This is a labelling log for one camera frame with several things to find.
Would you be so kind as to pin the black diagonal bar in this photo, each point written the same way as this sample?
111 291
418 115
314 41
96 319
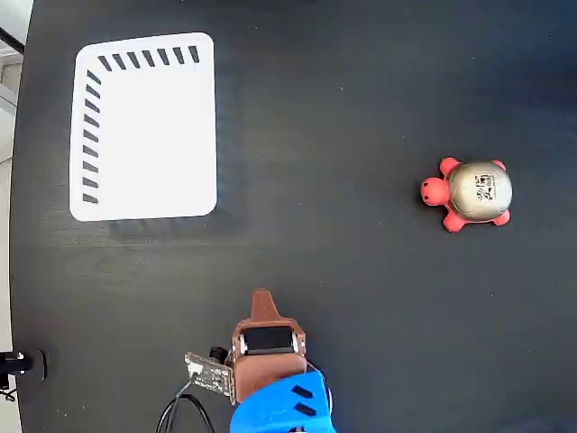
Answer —
11 39

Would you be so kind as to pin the black table clamp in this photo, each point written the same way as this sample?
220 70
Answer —
22 364

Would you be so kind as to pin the white rectangular tray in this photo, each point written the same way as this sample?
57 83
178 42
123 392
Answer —
149 135

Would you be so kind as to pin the bare camera circuit board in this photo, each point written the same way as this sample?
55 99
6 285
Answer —
209 376

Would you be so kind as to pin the red turtle toy grey shell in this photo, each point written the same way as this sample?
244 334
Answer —
478 194

